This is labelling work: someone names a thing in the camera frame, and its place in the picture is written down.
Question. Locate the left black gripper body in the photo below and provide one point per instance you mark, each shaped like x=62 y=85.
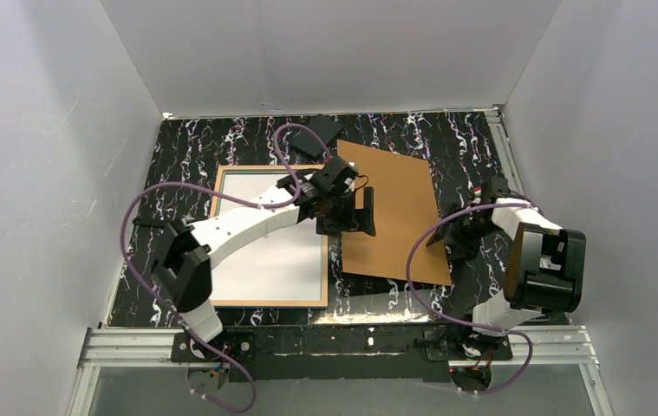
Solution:
x=346 y=216

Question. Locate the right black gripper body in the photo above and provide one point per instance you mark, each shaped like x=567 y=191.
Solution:
x=461 y=230

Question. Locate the brown cardboard backing board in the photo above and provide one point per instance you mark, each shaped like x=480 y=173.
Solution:
x=405 y=208

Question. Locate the colour photo print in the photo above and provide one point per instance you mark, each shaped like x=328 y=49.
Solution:
x=265 y=270

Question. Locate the light wooden picture frame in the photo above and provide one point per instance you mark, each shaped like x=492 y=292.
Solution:
x=216 y=183

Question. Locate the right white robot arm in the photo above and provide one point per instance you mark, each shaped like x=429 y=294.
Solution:
x=496 y=316

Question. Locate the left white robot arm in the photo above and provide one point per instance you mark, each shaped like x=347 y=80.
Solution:
x=189 y=251

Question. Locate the black foam block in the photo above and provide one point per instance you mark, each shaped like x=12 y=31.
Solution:
x=322 y=131

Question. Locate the aluminium rail right side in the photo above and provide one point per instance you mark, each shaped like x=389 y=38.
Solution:
x=512 y=166

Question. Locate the black mounting base plate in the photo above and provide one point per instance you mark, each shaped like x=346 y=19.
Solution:
x=422 y=351

